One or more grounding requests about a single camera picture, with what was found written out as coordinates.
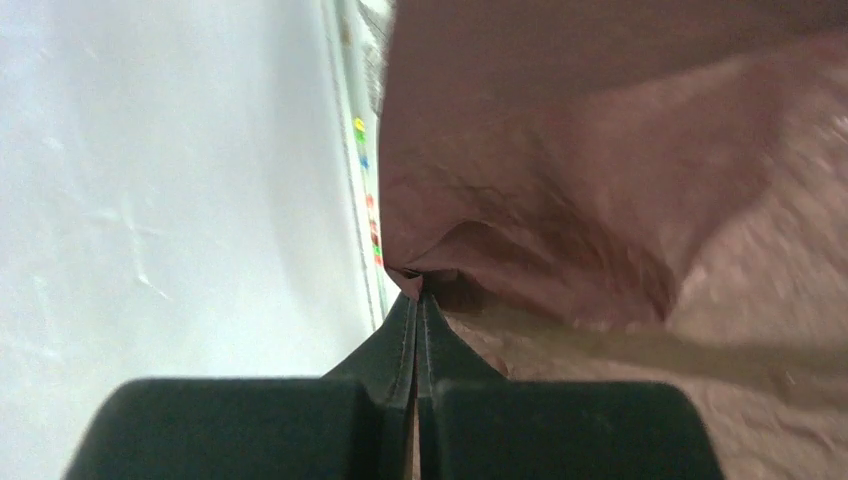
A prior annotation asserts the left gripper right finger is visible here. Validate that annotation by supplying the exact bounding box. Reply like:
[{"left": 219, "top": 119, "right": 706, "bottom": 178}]
[{"left": 417, "top": 295, "right": 723, "bottom": 479}]

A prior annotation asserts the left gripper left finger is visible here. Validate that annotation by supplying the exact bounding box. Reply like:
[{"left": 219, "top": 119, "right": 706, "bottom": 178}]
[{"left": 66, "top": 296, "right": 416, "bottom": 479}]

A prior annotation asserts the dark red wrapping paper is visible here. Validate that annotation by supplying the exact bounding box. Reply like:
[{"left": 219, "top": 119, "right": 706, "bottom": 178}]
[{"left": 379, "top": 1, "right": 847, "bottom": 479}]

